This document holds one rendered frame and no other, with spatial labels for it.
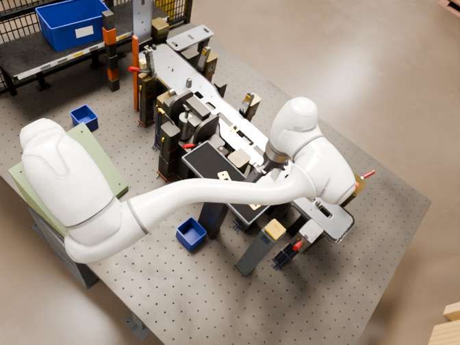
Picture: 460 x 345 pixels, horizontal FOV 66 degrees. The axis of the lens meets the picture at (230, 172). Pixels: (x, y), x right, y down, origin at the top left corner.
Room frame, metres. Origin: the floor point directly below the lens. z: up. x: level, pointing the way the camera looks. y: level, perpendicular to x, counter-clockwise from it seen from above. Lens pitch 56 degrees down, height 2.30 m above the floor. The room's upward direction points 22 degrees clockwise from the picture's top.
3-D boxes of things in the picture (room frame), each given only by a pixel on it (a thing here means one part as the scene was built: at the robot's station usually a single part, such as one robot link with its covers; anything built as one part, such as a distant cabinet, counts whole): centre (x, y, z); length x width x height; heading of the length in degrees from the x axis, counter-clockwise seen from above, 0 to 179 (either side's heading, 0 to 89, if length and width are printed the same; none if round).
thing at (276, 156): (0.69, -0.11, 1.51); 0.09 x 0.09 x 0.06
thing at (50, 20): (1.31, 0.98, 1.09); 0.30 x 0.17 x 0.13; 148
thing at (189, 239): (0.65, 0.07, 0.74); 0.11 x 0.10 x 0.09; 64
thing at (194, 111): (1.00, 0.24, 0.94); 0.18 x 0.13 x 0.49; 64
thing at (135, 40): (1.25, 0.63, 0.95); 0.03 x 0.01 x 0.50; 64
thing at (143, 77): (1.18, 0.55, 0.87); 0.10 x 0.07 x 0.35; 154
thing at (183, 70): (1.13, 0.04, 1.00); 1.38 x 0.22 x 0.02; 64
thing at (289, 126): (0.68, -0.12, 1.62); 0.13 x 0.11 x 0.16; 51
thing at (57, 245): (0.58, 0.62, 0.33); 0.31 x 0.31 x 0.66; 68
